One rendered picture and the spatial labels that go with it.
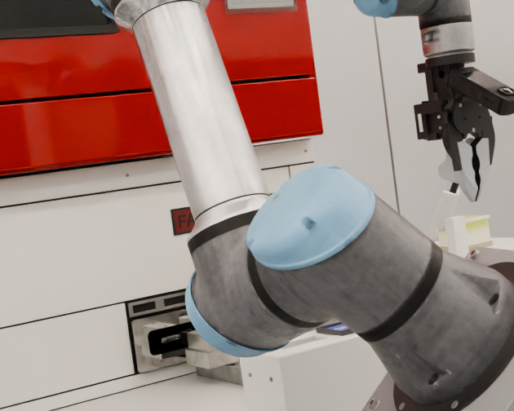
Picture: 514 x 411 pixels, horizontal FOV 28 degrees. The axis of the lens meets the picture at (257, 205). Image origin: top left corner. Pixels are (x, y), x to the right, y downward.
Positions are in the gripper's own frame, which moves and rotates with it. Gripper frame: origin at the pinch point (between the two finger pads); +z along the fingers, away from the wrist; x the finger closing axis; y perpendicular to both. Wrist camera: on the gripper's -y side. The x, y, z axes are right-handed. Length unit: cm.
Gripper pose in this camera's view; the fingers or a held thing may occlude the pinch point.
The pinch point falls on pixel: (476, 192)
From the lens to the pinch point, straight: 150.5
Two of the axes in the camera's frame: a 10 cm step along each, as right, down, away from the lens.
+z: 1.3, 9.9, 0.5
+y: -5.5, 0.3, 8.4
